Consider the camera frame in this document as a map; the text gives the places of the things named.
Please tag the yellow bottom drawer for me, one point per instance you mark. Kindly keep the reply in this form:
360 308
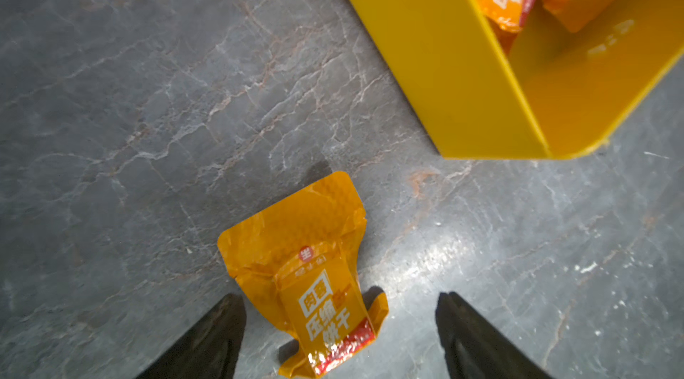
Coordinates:
556 95

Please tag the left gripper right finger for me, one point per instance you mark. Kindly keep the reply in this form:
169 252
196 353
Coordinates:
474 348

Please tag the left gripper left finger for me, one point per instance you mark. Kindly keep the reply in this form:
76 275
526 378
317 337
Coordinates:
209 349

